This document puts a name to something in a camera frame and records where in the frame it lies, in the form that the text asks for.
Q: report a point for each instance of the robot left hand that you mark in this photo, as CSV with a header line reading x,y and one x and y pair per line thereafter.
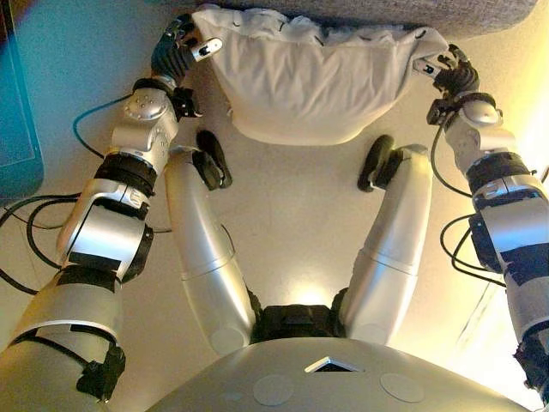
x,y
171,56

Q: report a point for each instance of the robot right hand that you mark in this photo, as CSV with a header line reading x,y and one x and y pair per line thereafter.
x,y
456,75

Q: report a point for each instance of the white cushion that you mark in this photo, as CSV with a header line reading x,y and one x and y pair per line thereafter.
x,y
309,86

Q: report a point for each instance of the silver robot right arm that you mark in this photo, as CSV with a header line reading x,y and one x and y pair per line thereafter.
x,y
510,223

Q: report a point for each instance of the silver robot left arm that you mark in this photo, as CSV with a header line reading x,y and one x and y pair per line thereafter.
x,y
103,240

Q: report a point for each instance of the grey fabric armchair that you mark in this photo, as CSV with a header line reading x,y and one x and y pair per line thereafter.
x,y
386,13

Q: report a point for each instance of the silver robot right leg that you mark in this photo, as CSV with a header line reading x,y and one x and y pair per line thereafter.
x,y
394,240

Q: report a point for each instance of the silver robot leg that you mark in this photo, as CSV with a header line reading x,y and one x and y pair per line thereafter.
x,y
206,240
394,240

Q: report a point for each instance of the silver robot left leg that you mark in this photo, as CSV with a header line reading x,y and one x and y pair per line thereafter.
x,y
206,240

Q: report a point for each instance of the grey robot torso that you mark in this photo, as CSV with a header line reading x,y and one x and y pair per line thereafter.
x,y
334,386

